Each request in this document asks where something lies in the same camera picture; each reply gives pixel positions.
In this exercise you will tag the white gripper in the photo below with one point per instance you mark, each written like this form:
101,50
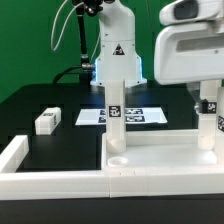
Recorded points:
189,53

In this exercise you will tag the white desk tabletop tray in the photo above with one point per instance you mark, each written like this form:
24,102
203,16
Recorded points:
161,148

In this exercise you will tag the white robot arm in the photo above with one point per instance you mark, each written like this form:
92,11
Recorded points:
118,58

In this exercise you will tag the marker tag sheet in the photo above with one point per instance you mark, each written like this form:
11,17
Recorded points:
144,115

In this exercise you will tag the white front fence bar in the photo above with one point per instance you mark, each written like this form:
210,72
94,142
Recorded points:
118,183

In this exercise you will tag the white fence bar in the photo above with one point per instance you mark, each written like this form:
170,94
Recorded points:
118,183
13,155

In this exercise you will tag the white left fence bar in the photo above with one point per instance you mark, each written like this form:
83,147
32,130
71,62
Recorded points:
13,155

